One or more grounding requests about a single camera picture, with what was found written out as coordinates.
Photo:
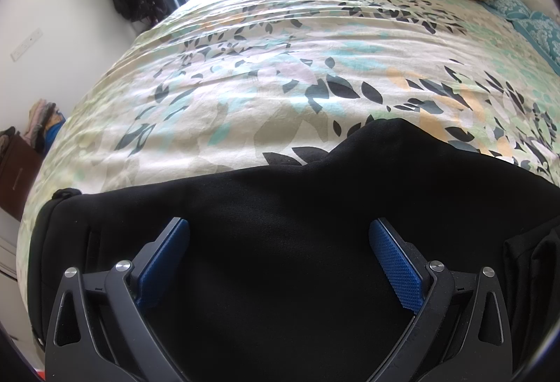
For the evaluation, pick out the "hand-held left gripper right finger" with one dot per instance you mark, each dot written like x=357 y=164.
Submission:
x=393 y=264

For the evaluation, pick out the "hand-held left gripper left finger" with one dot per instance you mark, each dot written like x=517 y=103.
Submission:
x=166 y=250

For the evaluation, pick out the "black pants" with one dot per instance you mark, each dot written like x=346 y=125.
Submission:
x=284 y=211

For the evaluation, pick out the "brown wooden cabinet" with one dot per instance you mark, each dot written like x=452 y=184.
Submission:
x=19 y=172

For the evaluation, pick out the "pile of clothes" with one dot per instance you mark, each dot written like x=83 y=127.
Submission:
x=41 y=119

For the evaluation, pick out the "floral leaf print bedsheet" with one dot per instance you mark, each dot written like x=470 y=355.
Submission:
x=262 y=58

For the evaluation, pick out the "teal patterned pillow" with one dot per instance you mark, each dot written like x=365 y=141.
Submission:
x=533 y=27

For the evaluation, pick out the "white wall switch plate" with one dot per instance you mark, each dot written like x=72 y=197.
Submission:
x=26 y=44

